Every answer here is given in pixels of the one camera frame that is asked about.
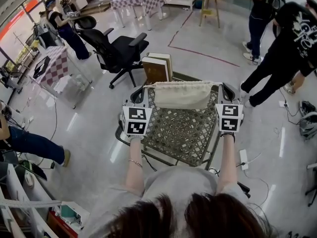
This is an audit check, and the black green-edged board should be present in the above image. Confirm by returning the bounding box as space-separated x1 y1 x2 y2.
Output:
18 159 48 181

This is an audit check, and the red and brown box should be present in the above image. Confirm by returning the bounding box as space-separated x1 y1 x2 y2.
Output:
47 211 82 238

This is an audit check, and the black flat box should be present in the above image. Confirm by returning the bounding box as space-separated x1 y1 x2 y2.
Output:
33 56 52 79

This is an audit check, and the yellow wooden stool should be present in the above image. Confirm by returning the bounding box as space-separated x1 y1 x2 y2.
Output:
194 0 226 29

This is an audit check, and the white shelf unit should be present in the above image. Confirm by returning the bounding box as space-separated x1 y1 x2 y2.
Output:
0 162 91 238

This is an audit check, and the brown hardcover book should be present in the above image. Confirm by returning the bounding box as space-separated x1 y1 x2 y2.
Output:
141 57 170 86

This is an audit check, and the black office chair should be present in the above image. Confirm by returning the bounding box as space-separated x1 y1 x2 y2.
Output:
71 15 150 89

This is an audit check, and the dark tablet device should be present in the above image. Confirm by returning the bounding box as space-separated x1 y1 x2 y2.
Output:
237 181 251 198

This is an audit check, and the white box with teal panel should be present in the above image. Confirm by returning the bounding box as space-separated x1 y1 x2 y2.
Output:
60 201 90 229

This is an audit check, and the white power strip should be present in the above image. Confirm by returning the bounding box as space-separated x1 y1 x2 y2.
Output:
239 149 249 170

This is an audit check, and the white drawstring cloth bag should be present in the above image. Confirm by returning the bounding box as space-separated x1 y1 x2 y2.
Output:
143 80 222 110

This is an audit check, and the person's left forearm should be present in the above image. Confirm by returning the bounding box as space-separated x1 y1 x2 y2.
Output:
125 139 146 197

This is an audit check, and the woven lattice coffee table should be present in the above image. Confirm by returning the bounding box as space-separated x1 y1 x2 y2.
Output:
115 70 245 171

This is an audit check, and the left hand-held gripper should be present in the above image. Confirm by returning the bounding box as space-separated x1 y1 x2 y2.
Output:
120 85 156 135

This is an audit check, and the person's right forearm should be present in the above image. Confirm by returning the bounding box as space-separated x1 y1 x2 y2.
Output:
216 132 237 193

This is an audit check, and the grey backpack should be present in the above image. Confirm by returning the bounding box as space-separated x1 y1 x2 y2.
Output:
298 100 317 141

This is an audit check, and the checkered cloth white table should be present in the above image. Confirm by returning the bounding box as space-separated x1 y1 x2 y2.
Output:
29 45 93 110
110 0 167 31

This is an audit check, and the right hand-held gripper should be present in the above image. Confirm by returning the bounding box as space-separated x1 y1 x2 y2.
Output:
214 82 245 133

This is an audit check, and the person's grey clothing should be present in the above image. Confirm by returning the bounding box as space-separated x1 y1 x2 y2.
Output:
84 166 251 238

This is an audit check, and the olive hardcover book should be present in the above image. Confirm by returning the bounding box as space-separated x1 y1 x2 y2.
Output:
148 53 173 83

